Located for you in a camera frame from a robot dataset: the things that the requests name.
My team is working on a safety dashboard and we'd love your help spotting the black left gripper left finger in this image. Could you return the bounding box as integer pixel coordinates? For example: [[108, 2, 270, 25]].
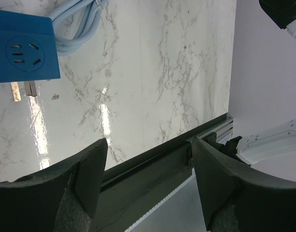
[[0, 138, 107, 232]]

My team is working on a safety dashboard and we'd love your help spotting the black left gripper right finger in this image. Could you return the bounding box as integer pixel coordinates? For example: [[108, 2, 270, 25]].
[[192, 138, 296, 232]]

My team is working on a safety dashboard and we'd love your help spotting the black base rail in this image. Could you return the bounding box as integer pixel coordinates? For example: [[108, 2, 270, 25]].
[[89, 115, 234, 232]]

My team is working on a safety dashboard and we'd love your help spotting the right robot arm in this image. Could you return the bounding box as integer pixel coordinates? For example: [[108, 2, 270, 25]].
[[259, 0, 296, 39]]

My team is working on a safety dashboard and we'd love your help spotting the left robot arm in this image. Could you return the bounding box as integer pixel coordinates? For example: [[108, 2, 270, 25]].
[[0, 116, 296, 232]]

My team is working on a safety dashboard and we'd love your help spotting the light blue power cord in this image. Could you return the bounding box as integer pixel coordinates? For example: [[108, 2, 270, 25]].
[[51, 0, 110, 58]]

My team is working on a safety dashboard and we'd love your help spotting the white slotted cable duct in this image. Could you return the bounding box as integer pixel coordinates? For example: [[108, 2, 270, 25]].
[[125, 174, 194, 232]]

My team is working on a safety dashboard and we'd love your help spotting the blue cube socket adapter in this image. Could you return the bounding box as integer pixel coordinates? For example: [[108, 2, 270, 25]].
[[0, 8, 61, 102]]

